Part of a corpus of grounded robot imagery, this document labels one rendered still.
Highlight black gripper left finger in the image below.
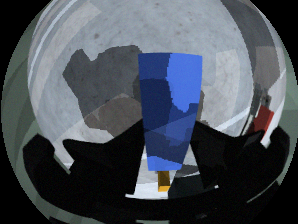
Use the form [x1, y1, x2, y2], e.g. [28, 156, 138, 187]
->
[63, 119, 145, 194]

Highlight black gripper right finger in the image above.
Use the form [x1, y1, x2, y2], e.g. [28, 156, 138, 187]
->
[190, 120, 266, 189]

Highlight blue rectangular block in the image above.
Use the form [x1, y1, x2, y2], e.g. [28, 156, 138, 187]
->
[137, 52, 202, 171]

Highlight yellow block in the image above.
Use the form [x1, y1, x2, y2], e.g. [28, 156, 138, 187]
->
[157, 171, 170, 192]

